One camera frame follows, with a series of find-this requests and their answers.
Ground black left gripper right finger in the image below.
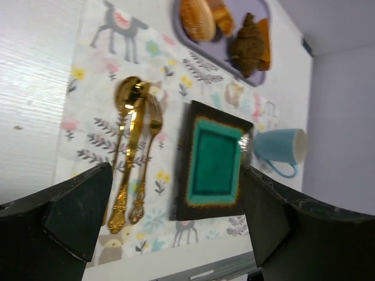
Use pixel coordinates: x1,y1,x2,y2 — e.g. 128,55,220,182
240,168,374,280

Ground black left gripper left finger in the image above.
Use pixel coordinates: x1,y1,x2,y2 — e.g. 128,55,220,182
1,162,113,280

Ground metal serving tongs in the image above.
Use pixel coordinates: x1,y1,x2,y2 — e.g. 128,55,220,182
238,131,253,167

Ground brown chocolate croissant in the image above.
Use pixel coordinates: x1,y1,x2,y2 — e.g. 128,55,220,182
229,12,265,78

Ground bread slice right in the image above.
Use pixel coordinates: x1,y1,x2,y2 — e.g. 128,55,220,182
257,18,271,71

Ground bread slice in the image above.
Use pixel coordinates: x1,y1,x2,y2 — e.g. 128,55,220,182
257,18,271,71
207,0,236,37

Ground bread slice left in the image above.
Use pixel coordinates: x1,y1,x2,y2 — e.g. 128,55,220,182
207,0,236,37

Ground sugared bread roll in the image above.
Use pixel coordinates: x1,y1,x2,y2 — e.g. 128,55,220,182
179,0,216,42

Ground gold knife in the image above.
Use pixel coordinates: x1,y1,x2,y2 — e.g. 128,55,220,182
108,76,149,234

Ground light blue mug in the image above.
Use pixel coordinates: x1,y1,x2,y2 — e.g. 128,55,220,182
253,128,308,179

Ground teal square plate black rim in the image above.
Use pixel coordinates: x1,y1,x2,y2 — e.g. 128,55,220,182
174,101,253,221

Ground gold fork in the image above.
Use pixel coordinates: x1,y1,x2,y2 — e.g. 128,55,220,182
128,94,163,225

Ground gold spoon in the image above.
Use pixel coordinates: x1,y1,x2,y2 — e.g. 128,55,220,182
101,76,144,227

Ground blue label sticker right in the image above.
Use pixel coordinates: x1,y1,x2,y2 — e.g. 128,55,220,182
301,39,313,57

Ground purple tray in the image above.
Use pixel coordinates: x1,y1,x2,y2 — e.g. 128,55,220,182
172,0,271,87

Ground animal pattern placemat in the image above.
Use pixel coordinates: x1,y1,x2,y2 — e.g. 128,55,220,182
54,1,278,267

